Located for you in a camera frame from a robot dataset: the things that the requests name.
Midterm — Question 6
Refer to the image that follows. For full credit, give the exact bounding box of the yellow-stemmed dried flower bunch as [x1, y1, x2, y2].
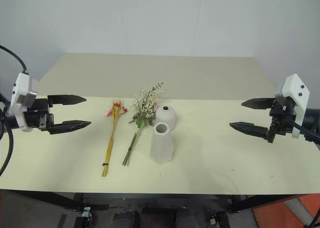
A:
[100, 98, 129, 178]

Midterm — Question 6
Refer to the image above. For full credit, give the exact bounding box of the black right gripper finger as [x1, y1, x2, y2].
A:
[240, 97, 276, 111]
[229, 121, 270, 141]

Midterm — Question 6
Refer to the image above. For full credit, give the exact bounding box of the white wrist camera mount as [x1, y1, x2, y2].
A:
[274, 73, 311, 140]
[9, 72, 40, 133]

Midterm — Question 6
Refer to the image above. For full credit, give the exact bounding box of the black table frame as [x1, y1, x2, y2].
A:
[0, 188, 320, 215]

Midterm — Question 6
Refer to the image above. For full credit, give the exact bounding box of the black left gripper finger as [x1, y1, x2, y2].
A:
[47, 94, 88, 107]
[48, 120, 92, 136]

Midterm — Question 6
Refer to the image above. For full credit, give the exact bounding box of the tall white ceramic vase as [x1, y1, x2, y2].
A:
[149, 122, 175, 165]

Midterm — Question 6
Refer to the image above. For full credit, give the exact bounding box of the round white ceramic vase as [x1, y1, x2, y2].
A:
[155, 105, 177, 131]

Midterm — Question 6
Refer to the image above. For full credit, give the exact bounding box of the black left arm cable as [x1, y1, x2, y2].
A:
[0, 45, 29, 177]

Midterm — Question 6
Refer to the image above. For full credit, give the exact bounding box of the orange floor mat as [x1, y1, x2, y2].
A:
[251, 193, 320, 228]

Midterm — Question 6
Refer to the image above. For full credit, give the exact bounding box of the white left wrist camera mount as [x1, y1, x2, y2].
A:
[9, 72, 40, 133]

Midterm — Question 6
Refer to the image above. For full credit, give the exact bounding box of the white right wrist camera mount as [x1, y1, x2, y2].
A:
[274, 73, 311, 140]

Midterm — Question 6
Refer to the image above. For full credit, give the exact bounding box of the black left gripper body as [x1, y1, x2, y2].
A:
[23, 98, 55, 132]

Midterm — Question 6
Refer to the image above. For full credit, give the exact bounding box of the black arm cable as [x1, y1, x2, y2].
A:
[286, 114, 320, 144]
[0, 45, 29, 177]

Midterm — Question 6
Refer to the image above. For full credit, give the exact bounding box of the green-stemmed white flower bunch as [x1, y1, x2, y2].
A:
[121, 82, 165, 167]

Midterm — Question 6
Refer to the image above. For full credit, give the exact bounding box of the dark rounded shape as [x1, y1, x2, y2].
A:
[112, 209, 141, 228]

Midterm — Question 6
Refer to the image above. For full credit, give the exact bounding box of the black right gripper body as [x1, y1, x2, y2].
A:
[266, 97, 298, 144]

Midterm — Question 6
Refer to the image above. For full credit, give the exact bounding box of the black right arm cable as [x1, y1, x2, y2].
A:
[286, 114, 320, 144]

